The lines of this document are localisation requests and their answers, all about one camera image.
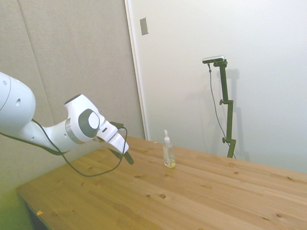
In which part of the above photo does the grey wall switch plate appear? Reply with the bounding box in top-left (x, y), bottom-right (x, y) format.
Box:
top-left (140, 17), bottom-right (149, 36)

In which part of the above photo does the white wall trim strip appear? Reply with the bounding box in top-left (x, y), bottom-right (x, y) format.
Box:
top-left (124, 0), bottom-right (149, 141)

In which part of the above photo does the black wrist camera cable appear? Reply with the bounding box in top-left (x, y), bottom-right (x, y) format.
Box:
top-left (0, 118), bottom-right (129, 178)

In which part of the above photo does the clear hand sanitizer pump bottle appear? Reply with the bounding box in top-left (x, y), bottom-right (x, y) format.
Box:
top-left (162, 129), bottom-right (176, 168)

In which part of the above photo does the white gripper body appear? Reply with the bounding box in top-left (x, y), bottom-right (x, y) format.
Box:
top-left (105, 132), bottom-right (130, 154)

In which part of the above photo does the dark jointed camera stand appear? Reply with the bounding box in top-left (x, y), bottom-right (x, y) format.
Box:
top-left (213, 59), bottom-right (237, 159)

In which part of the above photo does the silver exterior camera bar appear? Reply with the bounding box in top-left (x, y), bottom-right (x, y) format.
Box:
top-left (202, 55), bottom-right (226, 64)

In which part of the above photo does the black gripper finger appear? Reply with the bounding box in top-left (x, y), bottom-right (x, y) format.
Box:
top-left (123, 150), bottom-right (135, 165)
top-left (106, 146), bottom-right (123, 161)

